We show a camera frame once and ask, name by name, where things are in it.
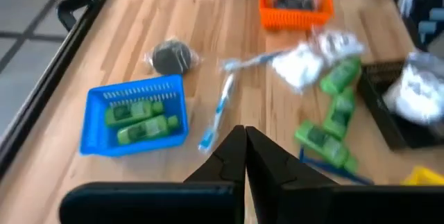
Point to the black plastic slotted basket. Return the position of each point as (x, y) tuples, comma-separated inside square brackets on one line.
[(388, 127)]

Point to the loose green block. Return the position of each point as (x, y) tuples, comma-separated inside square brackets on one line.
[(340, 113)]

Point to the blue plastic basket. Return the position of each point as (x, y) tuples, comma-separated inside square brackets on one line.
[(97, 140)]

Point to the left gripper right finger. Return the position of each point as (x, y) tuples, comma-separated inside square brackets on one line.
[(267, 168)]

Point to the blue white toothbrush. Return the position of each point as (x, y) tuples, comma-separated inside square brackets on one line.
[(249, 61), (222, 102)]

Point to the black table edge rail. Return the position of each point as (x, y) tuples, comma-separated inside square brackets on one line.
[(52, 75)]

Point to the yellow plastic slotted basket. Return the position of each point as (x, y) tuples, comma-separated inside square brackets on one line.
[(425, 177)]

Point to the orange plastic basket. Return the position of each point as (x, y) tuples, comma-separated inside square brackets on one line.
[(295, 19)]

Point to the dark blue toothbrush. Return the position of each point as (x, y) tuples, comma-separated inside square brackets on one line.
[(347, 174)]

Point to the clear white packet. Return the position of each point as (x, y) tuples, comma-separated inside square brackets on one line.
[(298, 66), (338, 43), (416, 92)]

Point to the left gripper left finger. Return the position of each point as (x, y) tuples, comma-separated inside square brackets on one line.
[(229, 165)]

